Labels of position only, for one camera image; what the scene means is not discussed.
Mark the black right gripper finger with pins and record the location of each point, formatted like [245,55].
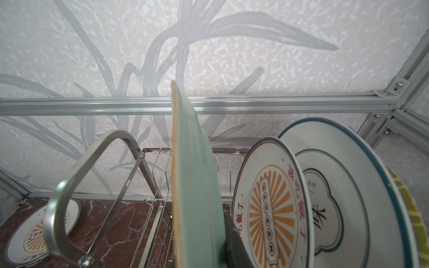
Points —
[236,255]

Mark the large orange sunburst plate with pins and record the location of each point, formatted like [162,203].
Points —
[26,246]

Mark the aluminium frame rail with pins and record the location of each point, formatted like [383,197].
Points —
[68,125]

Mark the white plate green rim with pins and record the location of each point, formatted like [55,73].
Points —
[360,218]

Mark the yellow woven bamboo plate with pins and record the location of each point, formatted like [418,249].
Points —
[419,227]

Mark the green flower plate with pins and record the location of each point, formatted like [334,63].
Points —
[199,227]

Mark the stainless steel dish rack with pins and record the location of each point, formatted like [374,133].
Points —
[157,229]

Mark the small orange sunburst plate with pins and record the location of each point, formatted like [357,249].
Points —
[271,207]

